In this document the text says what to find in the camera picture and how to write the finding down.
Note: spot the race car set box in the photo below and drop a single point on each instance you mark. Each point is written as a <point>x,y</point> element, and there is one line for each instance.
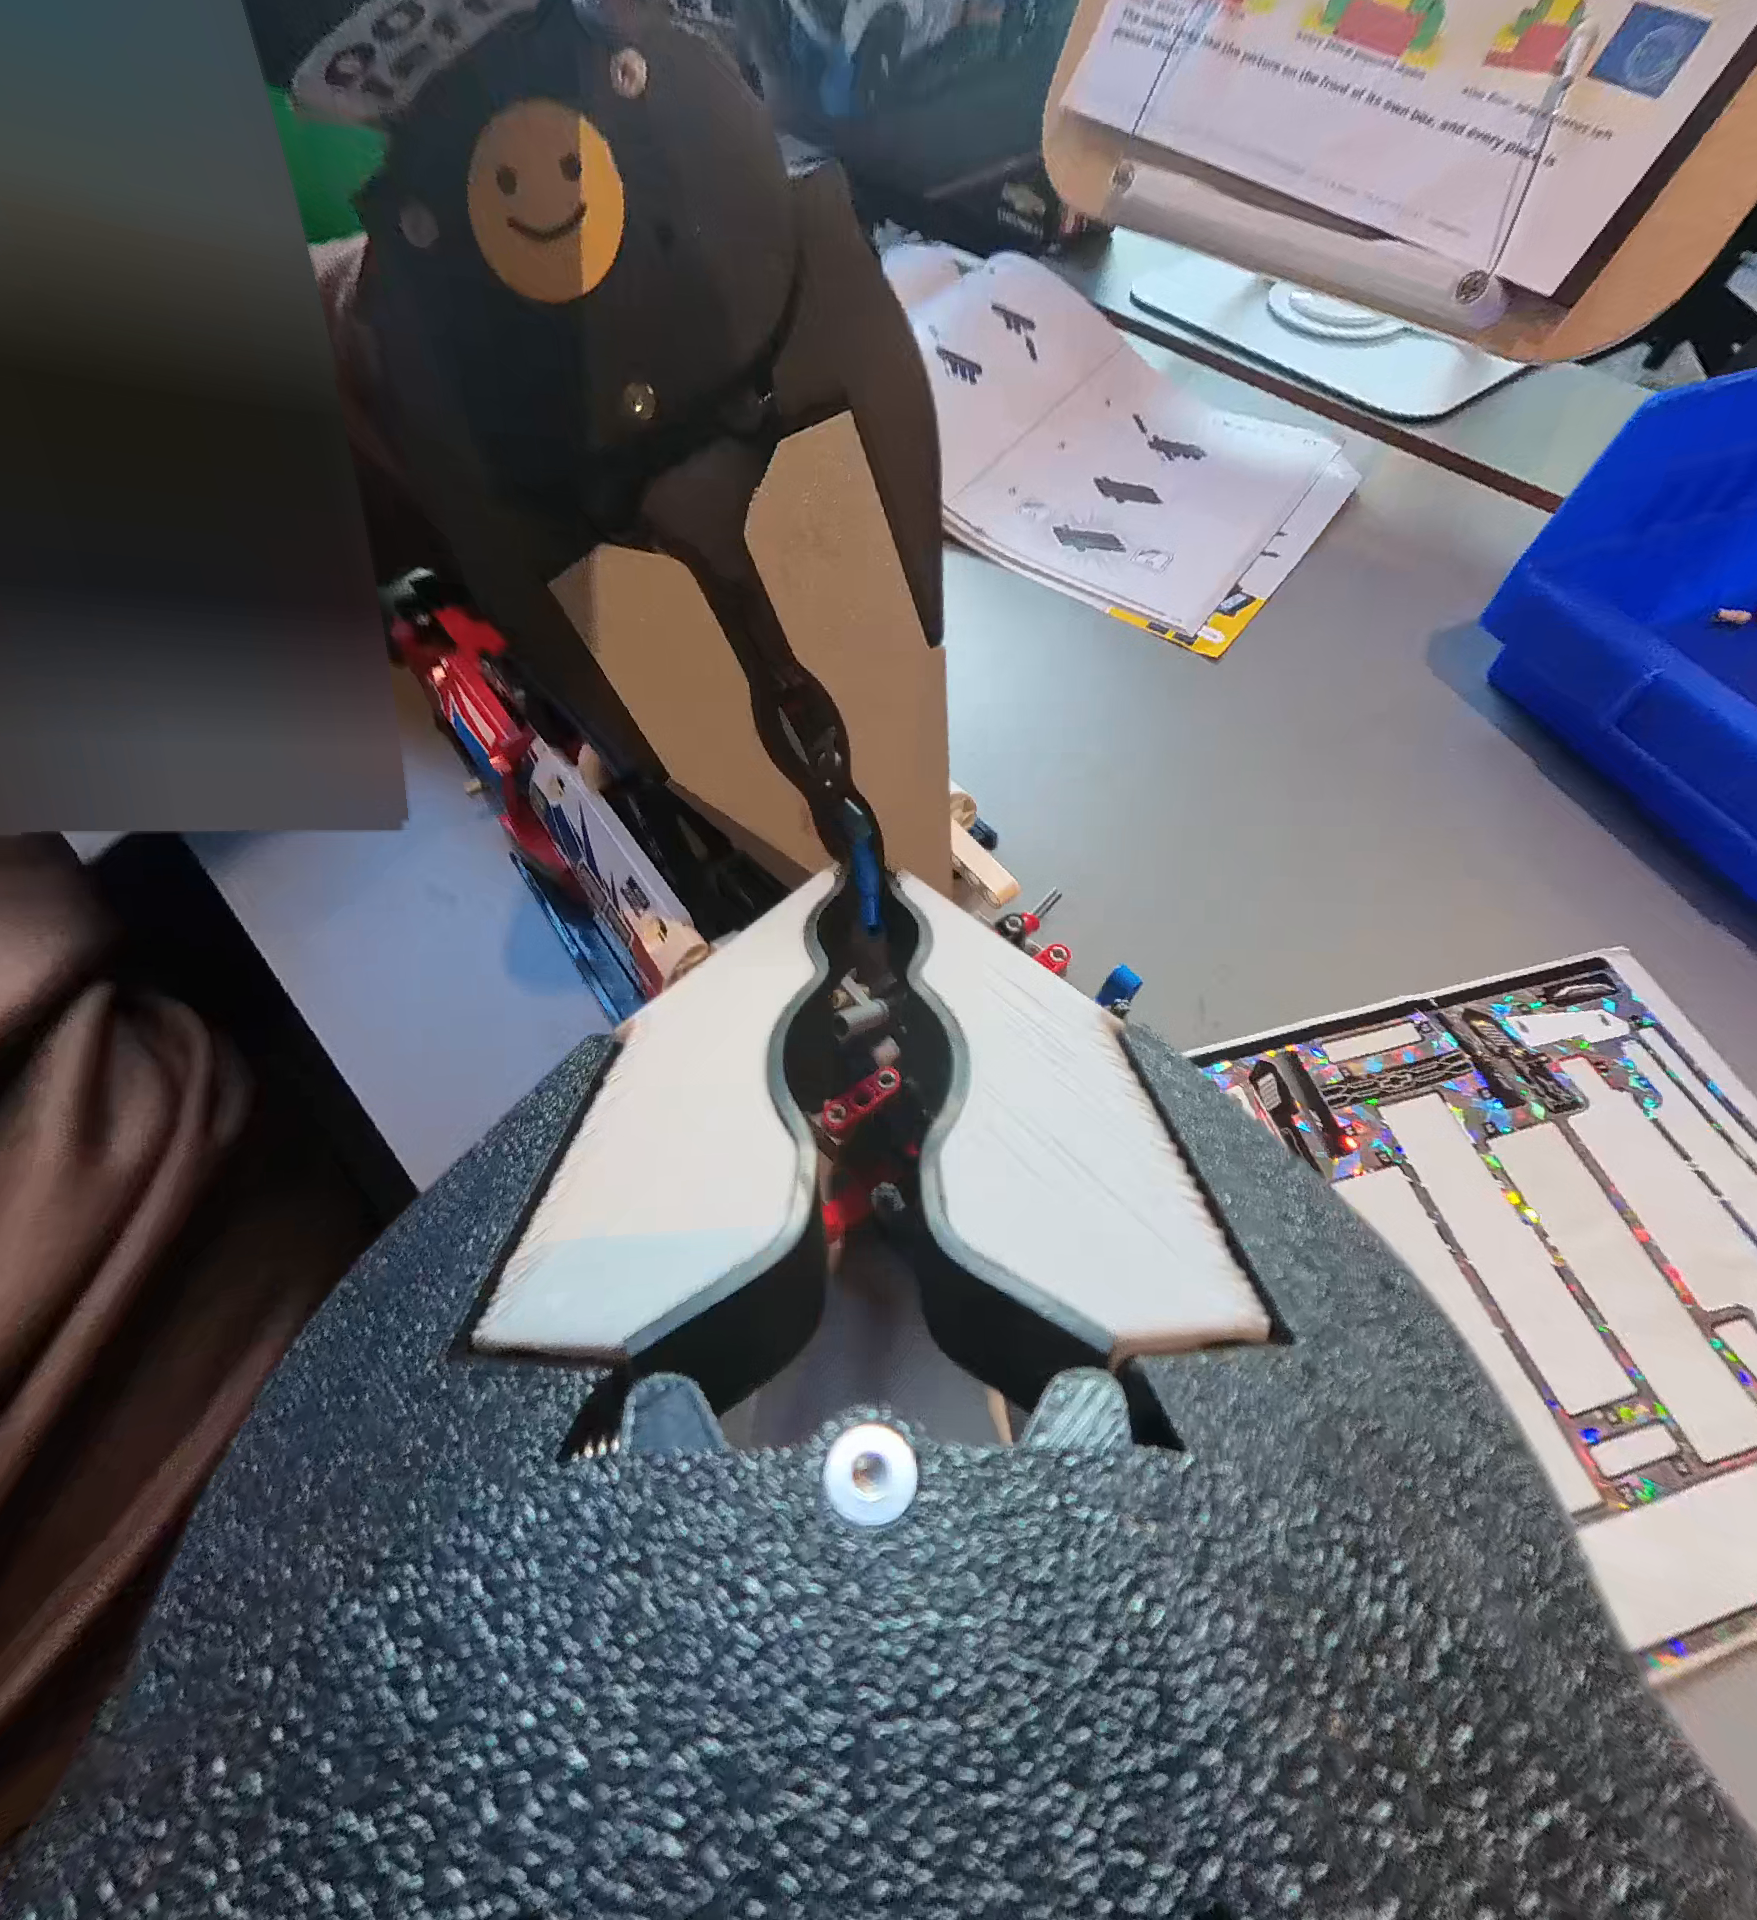
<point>953,134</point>

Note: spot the wooden clipboard with instruction sheet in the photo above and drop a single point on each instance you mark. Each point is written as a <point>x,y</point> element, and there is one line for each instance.
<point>1416,134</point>

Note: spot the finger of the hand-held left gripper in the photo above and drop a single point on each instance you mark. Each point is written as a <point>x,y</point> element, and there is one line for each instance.
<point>863,600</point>
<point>669,675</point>

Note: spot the grey desk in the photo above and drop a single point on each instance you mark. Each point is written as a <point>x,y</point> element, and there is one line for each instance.
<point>1266,824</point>

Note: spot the toy brick race car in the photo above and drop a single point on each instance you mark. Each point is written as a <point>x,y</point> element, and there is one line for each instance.
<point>578,841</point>

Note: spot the green plastic bin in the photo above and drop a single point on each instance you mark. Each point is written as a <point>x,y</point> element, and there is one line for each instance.
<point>322,173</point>

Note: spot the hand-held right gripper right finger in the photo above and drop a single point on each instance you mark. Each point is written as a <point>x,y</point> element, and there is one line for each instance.
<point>1089,1184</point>

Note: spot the blue plastic bin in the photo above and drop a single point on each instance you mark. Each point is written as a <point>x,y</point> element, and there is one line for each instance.
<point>1642,675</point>

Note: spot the blue connector pin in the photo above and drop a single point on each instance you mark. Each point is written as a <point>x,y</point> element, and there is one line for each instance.
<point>863,871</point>

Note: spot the silver stand base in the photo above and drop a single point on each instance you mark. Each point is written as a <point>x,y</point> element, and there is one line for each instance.
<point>1402,369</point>

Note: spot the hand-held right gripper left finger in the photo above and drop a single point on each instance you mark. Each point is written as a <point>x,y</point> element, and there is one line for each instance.
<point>652,1184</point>

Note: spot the holographic sticker sheet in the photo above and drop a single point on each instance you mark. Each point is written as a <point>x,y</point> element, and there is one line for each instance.
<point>1492,1244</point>

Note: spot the open instruction booklet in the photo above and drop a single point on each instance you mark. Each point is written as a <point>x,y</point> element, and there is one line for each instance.
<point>1103,435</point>

